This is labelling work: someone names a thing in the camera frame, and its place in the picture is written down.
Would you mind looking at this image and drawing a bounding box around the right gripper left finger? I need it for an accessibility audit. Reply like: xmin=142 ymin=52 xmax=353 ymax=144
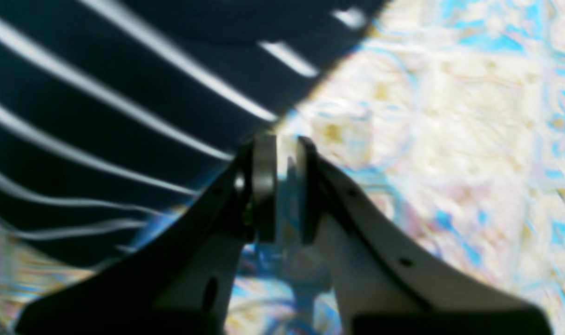
xmin=16 ymin=135 xmax=277 ymax=335

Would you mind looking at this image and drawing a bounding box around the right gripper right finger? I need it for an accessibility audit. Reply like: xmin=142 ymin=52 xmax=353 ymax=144
xmin=296 ymin=136 xmax=552 ymax=335

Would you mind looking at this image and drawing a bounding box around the navy white striped T-shirt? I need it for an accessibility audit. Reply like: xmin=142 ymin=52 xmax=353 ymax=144
xmin=0 ymin=0 xmax=385 ymax=268

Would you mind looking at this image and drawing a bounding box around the patterned tile tablecloth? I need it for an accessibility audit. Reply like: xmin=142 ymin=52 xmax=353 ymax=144
xmin=0 ymin=0 xmax=565 ymax=335

